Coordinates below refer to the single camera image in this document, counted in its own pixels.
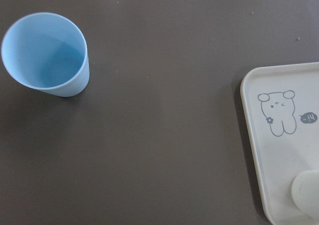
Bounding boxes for light blue plastic cup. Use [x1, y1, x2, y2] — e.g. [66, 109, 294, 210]
[1, 12, 90, 97]

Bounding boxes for cream white plastic cup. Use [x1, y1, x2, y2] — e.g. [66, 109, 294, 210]
[291, 170, 319, 221]

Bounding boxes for cream rabbit print tray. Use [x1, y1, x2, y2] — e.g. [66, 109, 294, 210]
[240, 62, 319, 225]

